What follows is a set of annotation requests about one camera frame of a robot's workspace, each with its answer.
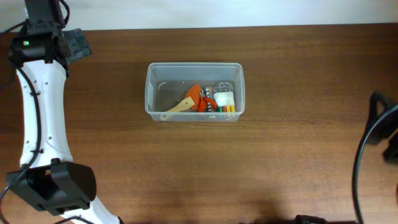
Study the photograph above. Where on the clear pack coloured wall plugs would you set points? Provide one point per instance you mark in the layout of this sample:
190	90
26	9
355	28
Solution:
224	97

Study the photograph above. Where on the orange handled pliers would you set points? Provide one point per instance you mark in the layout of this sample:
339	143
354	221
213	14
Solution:
204	100

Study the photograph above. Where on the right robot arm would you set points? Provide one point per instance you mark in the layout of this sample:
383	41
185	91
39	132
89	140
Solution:
381	125

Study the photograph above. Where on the clear plastic container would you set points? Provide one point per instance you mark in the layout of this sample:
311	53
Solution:
167	84

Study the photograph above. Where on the orange scraper wooden handle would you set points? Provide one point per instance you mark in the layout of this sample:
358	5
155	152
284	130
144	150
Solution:
190	102

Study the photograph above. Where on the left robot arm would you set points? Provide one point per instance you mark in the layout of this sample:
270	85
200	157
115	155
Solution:
48	178

